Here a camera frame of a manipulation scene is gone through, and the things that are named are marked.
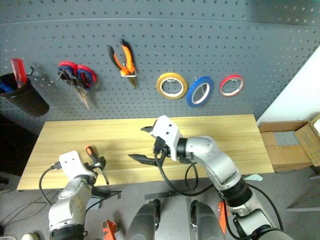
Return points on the red and blue scissors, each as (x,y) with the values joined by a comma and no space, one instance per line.
(86,71)

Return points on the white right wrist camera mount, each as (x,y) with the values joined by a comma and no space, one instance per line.
(166,131)

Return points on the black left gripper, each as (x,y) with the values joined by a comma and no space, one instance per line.
(91,167)

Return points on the yellow tape roll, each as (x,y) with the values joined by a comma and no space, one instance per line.
(160,90)

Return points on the dark rounded shape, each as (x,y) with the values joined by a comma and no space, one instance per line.
(142,222)
(207,222)

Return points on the red orange clamp part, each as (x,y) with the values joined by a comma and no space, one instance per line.
(108,230)

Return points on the metal loop pliers hook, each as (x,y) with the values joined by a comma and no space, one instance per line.
(128,75)

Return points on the red tape roll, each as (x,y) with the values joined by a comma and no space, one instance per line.
(223,91)

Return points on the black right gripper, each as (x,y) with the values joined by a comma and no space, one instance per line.
(162,150)

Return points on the black pen cup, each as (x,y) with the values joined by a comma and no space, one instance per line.
(27,100)

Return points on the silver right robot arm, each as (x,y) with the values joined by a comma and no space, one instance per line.
(220,165)

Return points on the metal pegboard hook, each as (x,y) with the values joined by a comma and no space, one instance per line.
(236,80)
(172,80)
(197,79)

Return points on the grey pegboard wall panel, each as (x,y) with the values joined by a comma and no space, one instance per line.
(175,45)

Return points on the flat brown cardboard box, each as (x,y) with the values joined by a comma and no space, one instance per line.
(285,155)

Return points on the orange and black screwdriver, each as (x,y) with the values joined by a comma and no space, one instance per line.
(92,153)

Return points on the black metal bar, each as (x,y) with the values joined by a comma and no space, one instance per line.
(160,195)

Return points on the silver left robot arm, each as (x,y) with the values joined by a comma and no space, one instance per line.
(70,202)

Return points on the blue tape roll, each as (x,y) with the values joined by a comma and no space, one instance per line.
(191,96)

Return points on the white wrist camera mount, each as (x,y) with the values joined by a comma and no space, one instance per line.
(166,131)
(72,162)

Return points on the open printed cardboard box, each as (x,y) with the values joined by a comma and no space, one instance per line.
(311,145)

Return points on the orange plastic part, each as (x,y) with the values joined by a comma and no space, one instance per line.
(223,217)

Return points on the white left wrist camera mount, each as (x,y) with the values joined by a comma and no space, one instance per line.
(72,162)

